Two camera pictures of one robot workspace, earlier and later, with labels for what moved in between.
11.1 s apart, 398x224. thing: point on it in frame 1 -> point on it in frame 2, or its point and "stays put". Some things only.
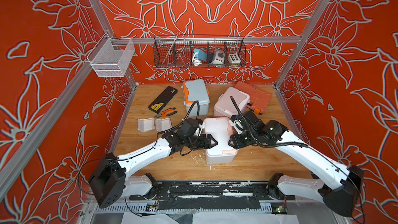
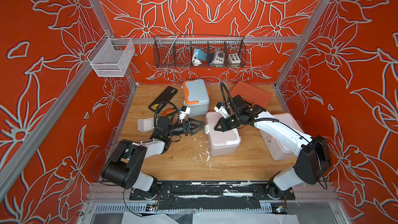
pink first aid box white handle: (224, 107) -> (221, 143)
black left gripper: (207, 144) -> (186, 128)
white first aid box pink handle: (222, 131) -> (280, 150)
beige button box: (234, 58) stays put
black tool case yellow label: (163, 99) stays put
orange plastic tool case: (259, 99) stays put
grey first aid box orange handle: (196, 90) stays put
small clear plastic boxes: (145, 125) stays put
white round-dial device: (219, 58) stays put
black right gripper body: (242, 140) -> (229, 123)
